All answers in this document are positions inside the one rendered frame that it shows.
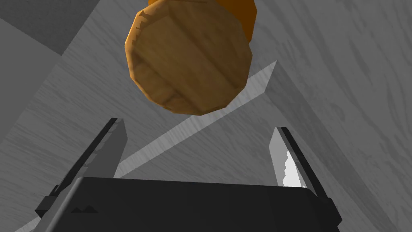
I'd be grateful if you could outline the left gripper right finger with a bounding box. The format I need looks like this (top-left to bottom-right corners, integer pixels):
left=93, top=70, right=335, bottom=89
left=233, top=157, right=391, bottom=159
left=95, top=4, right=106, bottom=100
left=269, top=126, right=343, bottom=226

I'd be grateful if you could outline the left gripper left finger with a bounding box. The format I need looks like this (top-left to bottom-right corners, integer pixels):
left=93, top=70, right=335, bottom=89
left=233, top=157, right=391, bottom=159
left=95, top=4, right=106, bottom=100
left=35, top=117, right=128, bottom=219

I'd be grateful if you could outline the brown wooden round knob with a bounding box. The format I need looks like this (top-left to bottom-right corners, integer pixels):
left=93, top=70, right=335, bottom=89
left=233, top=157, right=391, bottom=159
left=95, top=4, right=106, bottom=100
left=124, top=0, right=258, bottom=116

